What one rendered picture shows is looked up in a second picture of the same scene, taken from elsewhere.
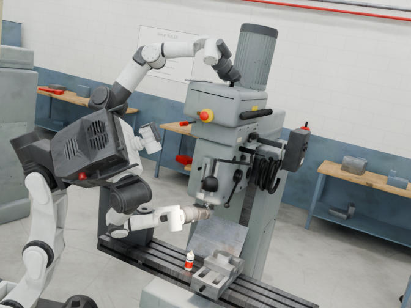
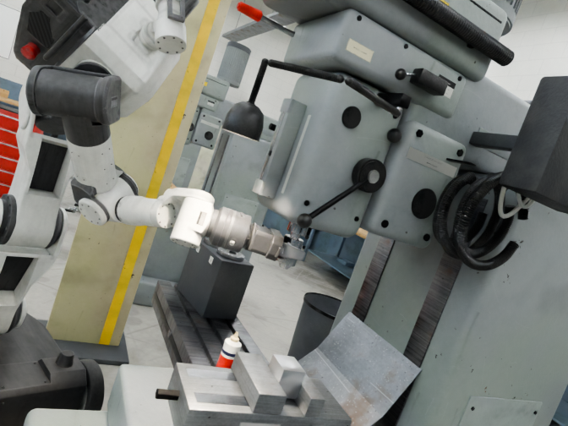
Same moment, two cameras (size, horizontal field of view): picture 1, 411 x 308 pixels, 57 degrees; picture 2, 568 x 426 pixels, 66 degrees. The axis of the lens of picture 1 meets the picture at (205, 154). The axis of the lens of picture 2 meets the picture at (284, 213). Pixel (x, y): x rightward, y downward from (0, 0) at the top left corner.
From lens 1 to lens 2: 1.38 m
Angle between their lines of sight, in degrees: 40
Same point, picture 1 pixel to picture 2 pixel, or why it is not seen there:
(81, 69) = not seen: hidden behind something
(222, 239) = (357, 378)
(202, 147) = (298, 90)
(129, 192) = (57, 73)
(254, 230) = (431, 379)
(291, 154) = (533, 138)
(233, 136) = (337, 31)
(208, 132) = (304, 45)
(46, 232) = (21, 182)
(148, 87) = not seen: hidden behind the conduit
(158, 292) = (133, 383)
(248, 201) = (433, 303)
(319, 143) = not seen: outside the picture
